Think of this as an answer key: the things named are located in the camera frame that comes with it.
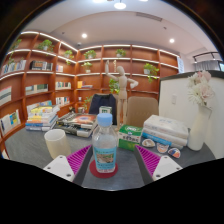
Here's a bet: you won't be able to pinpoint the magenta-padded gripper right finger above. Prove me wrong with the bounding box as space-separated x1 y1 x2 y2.
133 144 184 185

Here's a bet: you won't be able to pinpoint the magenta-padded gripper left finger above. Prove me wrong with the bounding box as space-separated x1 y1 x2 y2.
43 144 94 187

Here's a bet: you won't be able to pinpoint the clear blue-capped water bottle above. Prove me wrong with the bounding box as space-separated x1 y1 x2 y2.
91 112 119 174

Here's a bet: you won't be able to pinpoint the small printed sticker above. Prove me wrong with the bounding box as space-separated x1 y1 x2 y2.
167 147 182 159
141 138 156 148
155 142 170 154

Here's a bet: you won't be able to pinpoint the cream ribbed cup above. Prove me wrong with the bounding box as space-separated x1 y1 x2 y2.
43 128 72 160

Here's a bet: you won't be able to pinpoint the white book stack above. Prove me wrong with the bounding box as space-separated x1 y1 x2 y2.
141 114 190 149

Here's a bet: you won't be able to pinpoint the flat round red coaster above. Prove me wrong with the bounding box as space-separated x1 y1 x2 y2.
89 160 119 179

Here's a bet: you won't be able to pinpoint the dark magazine stack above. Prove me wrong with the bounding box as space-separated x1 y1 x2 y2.
54 112 99 138

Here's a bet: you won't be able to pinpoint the green tissue box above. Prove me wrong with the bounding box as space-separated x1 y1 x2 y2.
117 124 144 152

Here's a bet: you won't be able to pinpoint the white ceramic jug vase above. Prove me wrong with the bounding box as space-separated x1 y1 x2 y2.
186 104 213 152

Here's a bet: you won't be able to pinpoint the colourful book stack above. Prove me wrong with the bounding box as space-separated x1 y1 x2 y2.
24 104 61 132

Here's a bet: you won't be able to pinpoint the beige upholstered chair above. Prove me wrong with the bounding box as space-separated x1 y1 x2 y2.
125 96 160 128

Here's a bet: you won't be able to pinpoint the tall green-white carton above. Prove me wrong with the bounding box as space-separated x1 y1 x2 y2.
98 105 113 116

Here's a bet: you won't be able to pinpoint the dark blue chair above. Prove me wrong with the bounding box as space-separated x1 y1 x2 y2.
88 93 118 126

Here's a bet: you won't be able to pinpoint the pink and white flowers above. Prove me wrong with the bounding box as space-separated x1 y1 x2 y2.
186 69 215 108

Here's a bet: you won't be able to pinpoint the wooden shelf unit with books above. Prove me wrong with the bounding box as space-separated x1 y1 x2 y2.
0 30 181 148

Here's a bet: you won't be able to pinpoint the wooden artist mannequin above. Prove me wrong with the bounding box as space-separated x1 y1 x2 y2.
104 59 139 129

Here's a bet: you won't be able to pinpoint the ceiling air vent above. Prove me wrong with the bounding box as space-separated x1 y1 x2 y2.
135 11 163 23

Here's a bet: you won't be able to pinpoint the ceiling lights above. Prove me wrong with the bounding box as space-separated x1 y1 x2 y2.
81 0 176 44

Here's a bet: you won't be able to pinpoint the white wall notice board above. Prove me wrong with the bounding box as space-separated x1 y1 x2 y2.
177 56 185 74

